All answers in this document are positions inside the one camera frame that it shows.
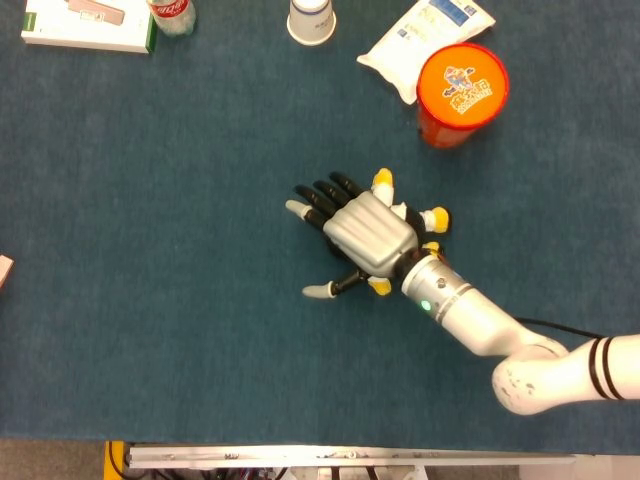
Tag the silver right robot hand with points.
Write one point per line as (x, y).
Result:
(370, 235)

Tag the white snack bag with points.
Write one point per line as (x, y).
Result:
(425, 40)

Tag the white and green box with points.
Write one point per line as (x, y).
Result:
(87, 25)

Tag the cola bottle red label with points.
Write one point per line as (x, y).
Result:
(172, 17)

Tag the orange snack canister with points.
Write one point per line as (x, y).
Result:
(457, 95)

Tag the pink box corner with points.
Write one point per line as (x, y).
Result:
(4, 269)

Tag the black white plush doll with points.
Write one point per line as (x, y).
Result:
(434, 220)

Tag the teal felt table mat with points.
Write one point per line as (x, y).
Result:
(175, 250)

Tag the aluminium frame rail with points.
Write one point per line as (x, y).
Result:
(350, 457)

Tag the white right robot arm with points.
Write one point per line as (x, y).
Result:
(500, 325)

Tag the white paper cup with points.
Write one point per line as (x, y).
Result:
(311, 22)

